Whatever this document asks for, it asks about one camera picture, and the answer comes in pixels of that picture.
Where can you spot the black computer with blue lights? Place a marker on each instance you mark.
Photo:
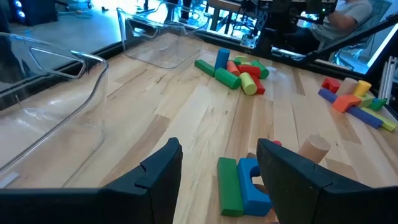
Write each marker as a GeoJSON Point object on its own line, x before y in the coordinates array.
{"type": "Point", "coordinates": [37, 12]}

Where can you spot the gray office chair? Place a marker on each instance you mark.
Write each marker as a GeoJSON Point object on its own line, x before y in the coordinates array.
{"type": "Point", "coordinates": [379, 15]}

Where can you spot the green arch block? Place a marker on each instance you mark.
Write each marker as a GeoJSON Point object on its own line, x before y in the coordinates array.
{"type": "Point", "coordinates": [237, 62]}

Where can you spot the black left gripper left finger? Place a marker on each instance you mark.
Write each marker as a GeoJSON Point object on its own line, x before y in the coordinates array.
{"type": "Point", "coordinates": [140, 202]}

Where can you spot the yellow cylinder block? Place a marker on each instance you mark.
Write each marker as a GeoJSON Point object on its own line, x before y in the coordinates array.
{"type": "Point", "coordinates": [362, 88]}

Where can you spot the green chunky block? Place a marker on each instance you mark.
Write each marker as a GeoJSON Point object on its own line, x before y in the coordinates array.
{"type": "Point", "coordinates": [377, 104]}

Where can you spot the white vertical slats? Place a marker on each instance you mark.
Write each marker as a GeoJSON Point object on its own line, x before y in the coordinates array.
{"type": "Point", "coordinates": [388, 77]}

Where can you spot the green rectangular block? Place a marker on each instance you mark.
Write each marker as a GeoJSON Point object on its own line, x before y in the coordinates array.
{"type": "Point", "coordinates": [230, 189]}
{"type": "Point", "coordinates": [204, 67]}

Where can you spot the clear plastic bin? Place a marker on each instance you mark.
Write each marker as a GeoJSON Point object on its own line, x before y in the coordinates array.
{"type": "Point", "coordinates": [99, 93]}
{"type": "Point", "coordinates": [161, 53]}

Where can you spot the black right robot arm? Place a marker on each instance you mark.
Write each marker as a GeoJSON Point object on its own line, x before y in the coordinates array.
{"type": "Point", "coordinates": [267, 34]}

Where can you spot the tan cylinder block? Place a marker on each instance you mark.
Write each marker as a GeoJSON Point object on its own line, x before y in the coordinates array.
{"type": "Point", "coordinates": [346, 86]}
{"type": "Point", "coordinates": [314, 149]}

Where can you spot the orange cylinder block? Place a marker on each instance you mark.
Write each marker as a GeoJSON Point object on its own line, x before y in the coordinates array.
{"type": "Point", "coordinates": [232, 68]}

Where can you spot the blue arch block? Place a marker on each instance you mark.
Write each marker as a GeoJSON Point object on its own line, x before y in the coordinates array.
{"type": "Point", "coordinates": [248, 193]}

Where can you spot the long lime green block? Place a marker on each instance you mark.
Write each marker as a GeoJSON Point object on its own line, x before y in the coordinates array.
{"type": "Point", "coordinates": [387, 124]}

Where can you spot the long purple block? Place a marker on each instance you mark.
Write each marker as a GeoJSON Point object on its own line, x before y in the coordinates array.
{"type": "Point", "coordinates": [363, 116]}

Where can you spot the blue cylinder block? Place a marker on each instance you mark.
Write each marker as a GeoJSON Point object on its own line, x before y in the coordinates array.
{"type": "Point", "coordinates": [222, 59]}

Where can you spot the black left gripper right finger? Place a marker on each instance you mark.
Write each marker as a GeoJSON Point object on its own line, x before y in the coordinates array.
{"type": "Point", "coordinates": [289, 193]}

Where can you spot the lime green triangle block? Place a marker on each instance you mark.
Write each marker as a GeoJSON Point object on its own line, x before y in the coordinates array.
{"type": "Point", "coordinates": [366, 100]}

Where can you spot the wooden background table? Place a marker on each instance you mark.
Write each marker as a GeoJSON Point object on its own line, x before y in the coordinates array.
{"type": "Point", "coordinates": [224, 4]}

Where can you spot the person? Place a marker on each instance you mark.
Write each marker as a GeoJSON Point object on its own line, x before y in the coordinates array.
{"type": "Point", "coordinates": [348, 15]}

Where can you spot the black aluminium table frame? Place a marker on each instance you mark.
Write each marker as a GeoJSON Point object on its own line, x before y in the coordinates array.
{"type": "Point", "coordinates": [109, 51]}

